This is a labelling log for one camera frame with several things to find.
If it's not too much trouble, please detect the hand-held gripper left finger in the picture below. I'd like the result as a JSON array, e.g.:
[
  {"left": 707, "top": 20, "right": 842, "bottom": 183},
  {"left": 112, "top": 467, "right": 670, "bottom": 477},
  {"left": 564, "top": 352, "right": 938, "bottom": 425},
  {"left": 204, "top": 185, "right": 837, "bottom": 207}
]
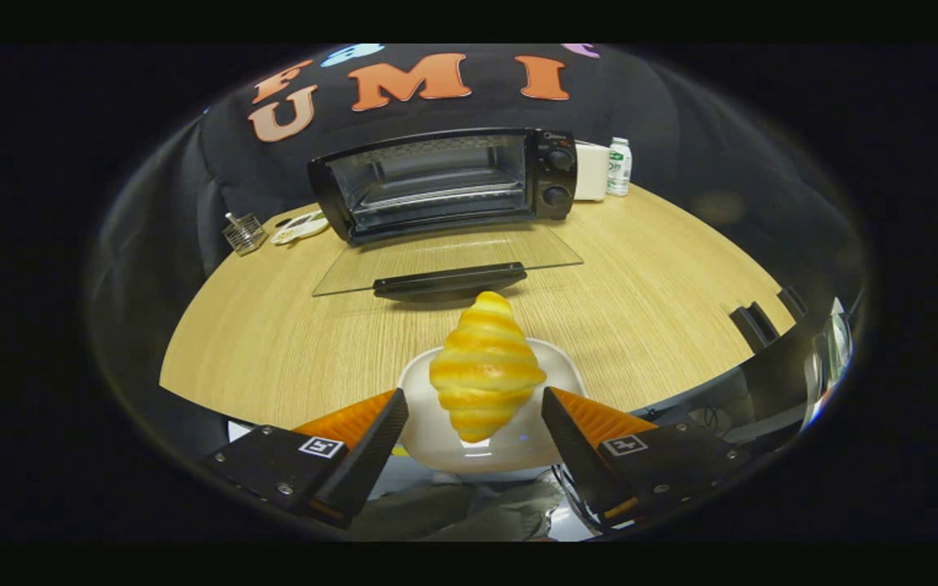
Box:
[{"left": 203, "top": 388, "right": 410, "bottom": 530}]

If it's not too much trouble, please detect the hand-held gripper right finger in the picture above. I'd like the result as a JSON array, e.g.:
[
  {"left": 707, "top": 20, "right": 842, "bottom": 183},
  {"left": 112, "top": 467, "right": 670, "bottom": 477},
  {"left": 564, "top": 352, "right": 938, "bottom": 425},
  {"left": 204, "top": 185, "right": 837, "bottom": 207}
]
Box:
[{"left": 540, "top": 387, "right": 753, "bottom": 526}]

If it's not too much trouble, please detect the yellow croissant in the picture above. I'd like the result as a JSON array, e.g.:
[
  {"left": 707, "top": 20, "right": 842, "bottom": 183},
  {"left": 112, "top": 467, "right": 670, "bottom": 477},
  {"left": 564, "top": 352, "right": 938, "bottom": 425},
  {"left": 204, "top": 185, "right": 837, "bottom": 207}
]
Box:
[{"left": 428, "top": 291, "right": 548, "bottom": 444}]

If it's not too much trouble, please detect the black toaster oven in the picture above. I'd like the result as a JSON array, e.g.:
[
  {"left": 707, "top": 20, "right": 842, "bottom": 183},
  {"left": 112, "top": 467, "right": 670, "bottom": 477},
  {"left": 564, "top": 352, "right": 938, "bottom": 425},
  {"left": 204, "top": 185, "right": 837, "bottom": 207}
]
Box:
[{"left": 306, "top": 128, "right": 585, "bottom": 304}]

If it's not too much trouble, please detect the white bread toaster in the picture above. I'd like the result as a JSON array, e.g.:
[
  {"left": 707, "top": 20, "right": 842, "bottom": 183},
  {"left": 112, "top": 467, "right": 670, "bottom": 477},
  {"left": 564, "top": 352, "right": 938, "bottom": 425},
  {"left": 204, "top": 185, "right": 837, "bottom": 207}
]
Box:
[{"left": 573, "top": 141, "right": 610, "bottom": 202}]

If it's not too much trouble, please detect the white plate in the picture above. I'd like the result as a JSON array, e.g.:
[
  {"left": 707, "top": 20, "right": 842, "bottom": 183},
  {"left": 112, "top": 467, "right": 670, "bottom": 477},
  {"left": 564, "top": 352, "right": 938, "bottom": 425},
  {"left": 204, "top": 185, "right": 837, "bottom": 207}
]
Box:
[{"left": 398, "top": 338, "right": 588, "bottom": 475}]

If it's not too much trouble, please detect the white patterned flat item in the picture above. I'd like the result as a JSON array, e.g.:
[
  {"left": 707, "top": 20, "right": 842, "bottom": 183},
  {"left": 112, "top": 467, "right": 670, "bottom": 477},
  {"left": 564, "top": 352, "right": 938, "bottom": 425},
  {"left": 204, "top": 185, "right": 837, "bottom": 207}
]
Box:
[{"left": 270, "top": 210, "right": 330, "bottom": 247}]

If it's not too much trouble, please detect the white plastic bottle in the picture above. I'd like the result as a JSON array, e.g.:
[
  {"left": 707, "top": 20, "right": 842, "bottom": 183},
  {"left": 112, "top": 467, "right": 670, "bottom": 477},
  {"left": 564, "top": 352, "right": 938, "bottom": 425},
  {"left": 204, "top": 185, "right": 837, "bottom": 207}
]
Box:
[{"left": 606, "top": 137, "right": 633, "bottom": 198}]

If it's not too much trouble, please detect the black backdrop cloth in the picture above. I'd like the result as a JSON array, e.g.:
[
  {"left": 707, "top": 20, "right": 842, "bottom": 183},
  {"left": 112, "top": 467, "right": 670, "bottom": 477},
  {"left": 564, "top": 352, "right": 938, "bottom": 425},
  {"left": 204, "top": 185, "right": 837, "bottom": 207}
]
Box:
[{"left": 94, "top": 43, "right": 869, "bottom": 326}]

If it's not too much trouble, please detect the small wire basket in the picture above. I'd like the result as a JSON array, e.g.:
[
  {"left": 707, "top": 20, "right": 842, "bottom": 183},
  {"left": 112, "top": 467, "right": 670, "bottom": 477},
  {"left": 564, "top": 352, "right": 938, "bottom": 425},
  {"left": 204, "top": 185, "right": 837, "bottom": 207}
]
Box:
[{"left": 222, "top": 212, "right": 269, "bottom": 257}]

